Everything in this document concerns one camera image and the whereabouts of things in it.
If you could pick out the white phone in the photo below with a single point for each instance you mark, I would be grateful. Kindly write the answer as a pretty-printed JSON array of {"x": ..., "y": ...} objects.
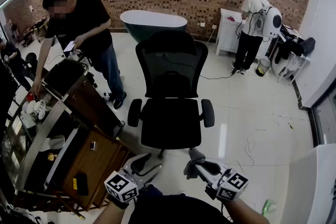
[{"x": 69, "y": 46}]

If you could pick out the black framed glass door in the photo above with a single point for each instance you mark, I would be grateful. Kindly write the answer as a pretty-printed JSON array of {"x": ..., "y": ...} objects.
[{"x": 325, "y": 118}]

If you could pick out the idle hand-held gripper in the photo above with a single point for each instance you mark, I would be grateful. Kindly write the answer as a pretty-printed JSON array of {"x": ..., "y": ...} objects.
[{"x": 106, "y": 96}]

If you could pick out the small black white item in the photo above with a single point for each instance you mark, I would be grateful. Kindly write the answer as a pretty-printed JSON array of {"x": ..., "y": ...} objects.
[{"x": 92, "y": 145}]

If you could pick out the yellow black pen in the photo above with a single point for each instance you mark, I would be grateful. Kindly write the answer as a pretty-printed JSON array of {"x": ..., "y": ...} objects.
[{"x": 290, "y": 126}]

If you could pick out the person's black clothing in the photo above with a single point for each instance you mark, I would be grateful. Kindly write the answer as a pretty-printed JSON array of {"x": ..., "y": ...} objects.
[{"x": 178, "y": 209}]

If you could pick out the pink item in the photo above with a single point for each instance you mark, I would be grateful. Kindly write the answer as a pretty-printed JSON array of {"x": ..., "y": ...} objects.
[{"x": 231, "y": 18}]

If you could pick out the black chair base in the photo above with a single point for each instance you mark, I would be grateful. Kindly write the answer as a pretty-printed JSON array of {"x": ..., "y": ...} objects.
[{"x": 161, "y": 153}]

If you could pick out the dark wooden furniture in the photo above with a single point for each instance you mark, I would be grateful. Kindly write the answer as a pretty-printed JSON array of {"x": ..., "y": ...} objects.
[{"x": 34, "y": 31}]

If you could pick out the black left wristband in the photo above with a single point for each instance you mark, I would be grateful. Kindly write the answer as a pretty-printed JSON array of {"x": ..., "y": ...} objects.
[{"x": 118, "y": 202}]

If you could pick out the red item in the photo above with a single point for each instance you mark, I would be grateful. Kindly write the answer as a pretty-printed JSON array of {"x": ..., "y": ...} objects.
[{"x": 31, "y": 96}]

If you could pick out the flat black item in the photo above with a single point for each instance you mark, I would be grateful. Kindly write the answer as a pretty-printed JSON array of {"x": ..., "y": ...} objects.
[{"x": 82, "y": 184}]

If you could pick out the black bag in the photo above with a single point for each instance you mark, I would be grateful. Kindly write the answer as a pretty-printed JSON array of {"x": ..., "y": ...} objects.
[{"x": 307, "y": 46}]

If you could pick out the black mesh office chair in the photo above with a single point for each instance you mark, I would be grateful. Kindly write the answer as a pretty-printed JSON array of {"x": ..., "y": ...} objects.
[{"x": 170, "y": 70}]

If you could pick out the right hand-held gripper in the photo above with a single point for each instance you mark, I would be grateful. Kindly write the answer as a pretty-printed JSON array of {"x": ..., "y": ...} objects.
[{"x": 232, "y": 186}]

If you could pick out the dark green white bathtub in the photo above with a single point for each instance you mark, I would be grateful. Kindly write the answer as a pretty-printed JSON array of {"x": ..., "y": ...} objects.
[{"x": 155, "y": 26}]

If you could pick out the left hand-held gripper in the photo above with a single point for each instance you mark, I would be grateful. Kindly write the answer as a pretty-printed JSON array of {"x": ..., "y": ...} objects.
[{"x": 122, "y": 186}]

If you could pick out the metal and wood service cart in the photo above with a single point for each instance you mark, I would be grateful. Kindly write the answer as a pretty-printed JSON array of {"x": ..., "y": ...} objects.
[{"x": 65, "y": 86}]

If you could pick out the large white appliance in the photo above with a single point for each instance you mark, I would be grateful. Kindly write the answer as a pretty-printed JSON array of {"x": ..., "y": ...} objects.
[{"x": 309, "y": 186}]

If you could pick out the white cups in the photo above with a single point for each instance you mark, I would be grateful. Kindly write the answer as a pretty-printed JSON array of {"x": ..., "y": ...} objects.
[{"x": 36, "y": 108}]

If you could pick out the white robot machine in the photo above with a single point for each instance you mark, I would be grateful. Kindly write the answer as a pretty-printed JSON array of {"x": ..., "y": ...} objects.
[{"x": 273, "y": 22}]

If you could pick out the brown wooden cabinet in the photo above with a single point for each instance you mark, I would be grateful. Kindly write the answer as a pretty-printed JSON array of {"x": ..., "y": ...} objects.
[{"x": 102, "y": 162}]

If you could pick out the person's right forearm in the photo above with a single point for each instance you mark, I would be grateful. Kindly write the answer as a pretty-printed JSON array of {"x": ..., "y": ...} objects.
[{"x": 246, "y": 212}]

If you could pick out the person's left forearm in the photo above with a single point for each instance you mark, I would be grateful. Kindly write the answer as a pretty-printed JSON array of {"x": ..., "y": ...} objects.
[{"x": 110, "y": 213}]

